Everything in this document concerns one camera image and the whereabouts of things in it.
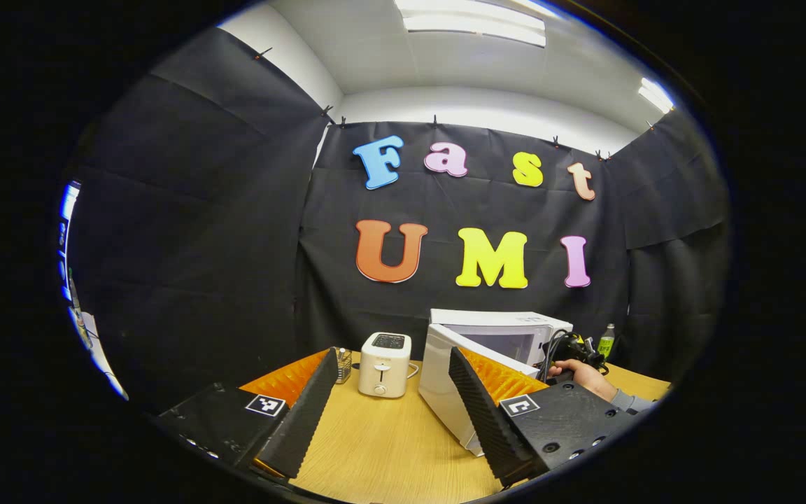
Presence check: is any cream toaster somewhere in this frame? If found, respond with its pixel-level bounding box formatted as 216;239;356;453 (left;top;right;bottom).
358;332;413;399

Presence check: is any ceiling light panel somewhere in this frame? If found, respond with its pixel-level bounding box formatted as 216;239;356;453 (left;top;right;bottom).
395;0;547;48
637;77;675;114

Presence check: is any white microwave oven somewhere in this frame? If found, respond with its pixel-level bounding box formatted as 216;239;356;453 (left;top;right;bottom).
418;309;574;457

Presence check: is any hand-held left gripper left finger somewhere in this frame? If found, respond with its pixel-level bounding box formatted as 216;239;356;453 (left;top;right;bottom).
153;346;341;484

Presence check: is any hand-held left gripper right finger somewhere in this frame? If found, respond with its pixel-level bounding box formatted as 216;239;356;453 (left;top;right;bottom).
448;346;638;487

